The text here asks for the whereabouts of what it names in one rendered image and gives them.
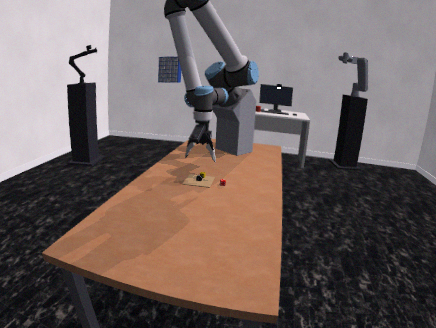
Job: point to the tan mat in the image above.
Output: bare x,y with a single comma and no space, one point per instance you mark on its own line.
205,182

